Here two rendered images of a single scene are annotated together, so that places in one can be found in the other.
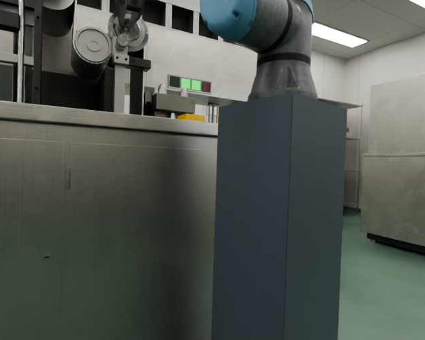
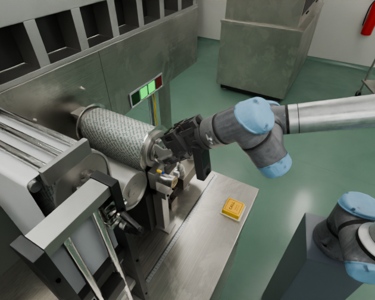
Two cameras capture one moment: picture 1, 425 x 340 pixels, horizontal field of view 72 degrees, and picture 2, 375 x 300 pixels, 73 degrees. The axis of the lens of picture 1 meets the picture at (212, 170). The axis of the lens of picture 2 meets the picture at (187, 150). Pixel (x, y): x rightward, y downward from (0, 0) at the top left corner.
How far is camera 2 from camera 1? 1.26 m
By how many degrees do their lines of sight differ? 50
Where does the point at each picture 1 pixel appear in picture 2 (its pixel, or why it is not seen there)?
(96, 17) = (40, 85)
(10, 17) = (119, 288)
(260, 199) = (328, 292)
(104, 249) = not seen: outside the picture
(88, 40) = (130, 193)
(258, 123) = (340, 275)
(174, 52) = (128, 66)
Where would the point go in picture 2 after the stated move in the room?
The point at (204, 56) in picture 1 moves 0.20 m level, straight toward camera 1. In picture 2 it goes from (153, 48) to (177, 63)
